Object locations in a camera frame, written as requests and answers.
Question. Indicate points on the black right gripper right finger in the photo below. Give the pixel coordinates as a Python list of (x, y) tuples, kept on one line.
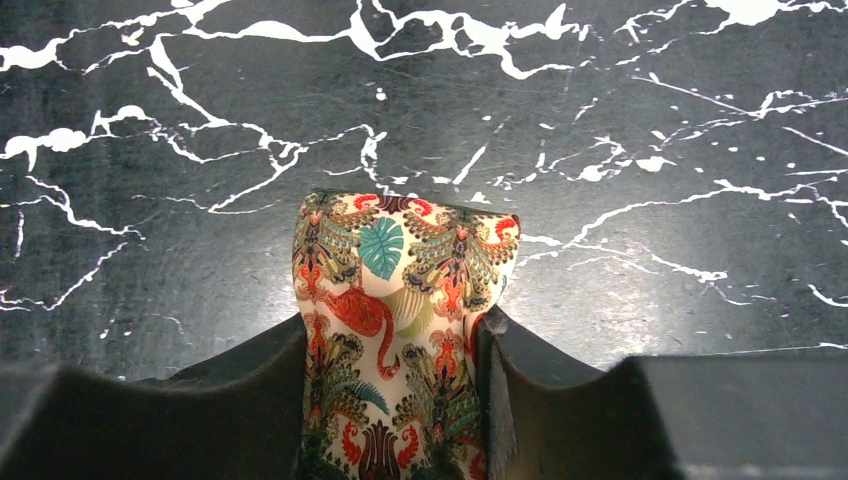
[(763, 415)]

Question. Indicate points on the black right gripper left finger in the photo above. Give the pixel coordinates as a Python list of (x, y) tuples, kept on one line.
[(236, 415)]

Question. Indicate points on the cream flamingo paisley tie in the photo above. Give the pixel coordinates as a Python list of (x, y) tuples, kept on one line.
[(391, 292)]

